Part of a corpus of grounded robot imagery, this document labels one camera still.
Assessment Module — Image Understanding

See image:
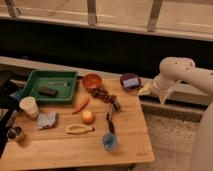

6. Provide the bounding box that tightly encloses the yellow apple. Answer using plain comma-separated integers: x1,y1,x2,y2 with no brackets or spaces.
81,111,95,124

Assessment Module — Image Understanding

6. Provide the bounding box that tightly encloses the metal cup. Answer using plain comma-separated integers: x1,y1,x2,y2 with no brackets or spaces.
7,127,26,142

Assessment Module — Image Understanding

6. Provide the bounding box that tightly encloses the small utensil in tray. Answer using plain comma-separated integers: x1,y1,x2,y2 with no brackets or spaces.
47,82,68,86

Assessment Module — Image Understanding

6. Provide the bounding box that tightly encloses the bunch of dark grapes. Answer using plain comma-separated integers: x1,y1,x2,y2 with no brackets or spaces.
91,88,121,112

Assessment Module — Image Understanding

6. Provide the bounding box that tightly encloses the black stand at left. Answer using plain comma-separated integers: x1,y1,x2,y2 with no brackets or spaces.
0,70,20,157

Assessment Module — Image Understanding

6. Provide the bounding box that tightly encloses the blue sponge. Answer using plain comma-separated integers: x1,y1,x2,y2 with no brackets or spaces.
123,78,139,88

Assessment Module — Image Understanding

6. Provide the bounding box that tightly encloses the yellow banana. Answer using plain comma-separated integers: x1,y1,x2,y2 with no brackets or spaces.
65,124,95,134

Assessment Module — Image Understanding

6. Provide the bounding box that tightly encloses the orange carrot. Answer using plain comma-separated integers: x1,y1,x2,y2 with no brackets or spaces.
72,97,90,114

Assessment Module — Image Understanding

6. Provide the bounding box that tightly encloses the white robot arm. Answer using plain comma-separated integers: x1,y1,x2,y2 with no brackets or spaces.
138,57,213,171

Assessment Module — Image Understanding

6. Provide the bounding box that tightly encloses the white paper cup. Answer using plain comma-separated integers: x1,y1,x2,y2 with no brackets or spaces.
19,96,39,119

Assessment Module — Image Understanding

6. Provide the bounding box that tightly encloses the orange bowl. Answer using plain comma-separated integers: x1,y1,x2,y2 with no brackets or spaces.
82,74,102,91

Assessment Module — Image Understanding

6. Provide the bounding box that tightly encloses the crumpled grey cloth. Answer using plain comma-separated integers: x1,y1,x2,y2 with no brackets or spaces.
37,112,58,130

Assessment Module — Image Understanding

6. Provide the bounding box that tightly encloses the green plastic tray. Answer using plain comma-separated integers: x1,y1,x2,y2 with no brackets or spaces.
22,70,78,104

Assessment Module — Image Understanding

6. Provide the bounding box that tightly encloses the black block in tray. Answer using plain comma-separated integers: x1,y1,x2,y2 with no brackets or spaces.
38,87,57,97

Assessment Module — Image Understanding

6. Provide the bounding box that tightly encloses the wooden table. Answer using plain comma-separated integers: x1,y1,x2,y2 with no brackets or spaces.
0,78,154,171

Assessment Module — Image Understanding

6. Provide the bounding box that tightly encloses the purple bowl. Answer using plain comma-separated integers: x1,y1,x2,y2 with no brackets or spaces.
120,73,141,92

